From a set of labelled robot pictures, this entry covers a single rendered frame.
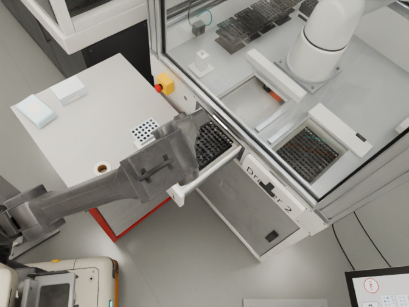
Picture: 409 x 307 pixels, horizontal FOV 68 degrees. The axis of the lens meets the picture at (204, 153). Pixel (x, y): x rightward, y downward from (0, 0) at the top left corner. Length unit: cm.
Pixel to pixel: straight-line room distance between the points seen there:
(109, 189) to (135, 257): 146
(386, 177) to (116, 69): 128
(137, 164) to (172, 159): 6
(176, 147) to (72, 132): 98
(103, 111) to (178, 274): 105
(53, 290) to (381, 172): 88
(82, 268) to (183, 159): 129
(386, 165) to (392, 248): 164
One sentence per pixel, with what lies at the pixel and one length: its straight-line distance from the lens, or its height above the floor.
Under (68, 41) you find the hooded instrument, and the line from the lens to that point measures 164.
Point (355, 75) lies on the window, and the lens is 76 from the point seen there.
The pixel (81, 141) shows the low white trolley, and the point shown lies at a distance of 142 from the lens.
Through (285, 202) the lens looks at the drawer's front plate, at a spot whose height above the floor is 88.
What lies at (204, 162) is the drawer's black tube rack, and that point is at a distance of 117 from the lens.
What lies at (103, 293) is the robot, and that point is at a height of 28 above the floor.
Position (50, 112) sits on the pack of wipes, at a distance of 149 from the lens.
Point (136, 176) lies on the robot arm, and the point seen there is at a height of 151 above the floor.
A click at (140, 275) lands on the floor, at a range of 196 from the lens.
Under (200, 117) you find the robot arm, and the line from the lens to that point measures 97.
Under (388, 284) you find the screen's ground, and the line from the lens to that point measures 108.
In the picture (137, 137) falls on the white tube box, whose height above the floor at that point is 79.
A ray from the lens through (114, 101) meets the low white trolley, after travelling 151.
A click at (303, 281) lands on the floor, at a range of 210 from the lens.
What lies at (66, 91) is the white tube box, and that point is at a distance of 153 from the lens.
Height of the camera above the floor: 193
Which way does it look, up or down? 61 degrees down
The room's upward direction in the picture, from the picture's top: 11 degrees clockwise
